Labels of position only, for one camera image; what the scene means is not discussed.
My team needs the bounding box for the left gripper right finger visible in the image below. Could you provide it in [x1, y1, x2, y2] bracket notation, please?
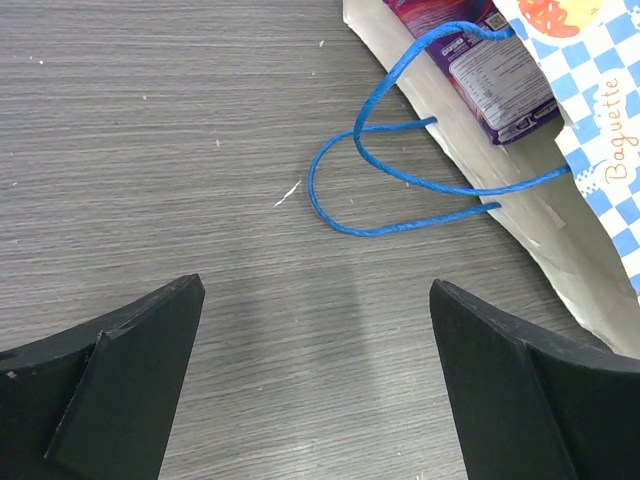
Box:
[429, 280, 639, 479]

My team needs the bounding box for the purple candy snack packet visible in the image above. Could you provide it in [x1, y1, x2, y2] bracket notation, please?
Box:
[386, 0, 559, 145]

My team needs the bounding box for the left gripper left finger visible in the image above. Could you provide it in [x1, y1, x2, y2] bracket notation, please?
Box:
[1, 274, 205, 479]

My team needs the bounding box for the checkered paper bag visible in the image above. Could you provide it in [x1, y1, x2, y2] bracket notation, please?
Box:
[343, 1, 639, 357]

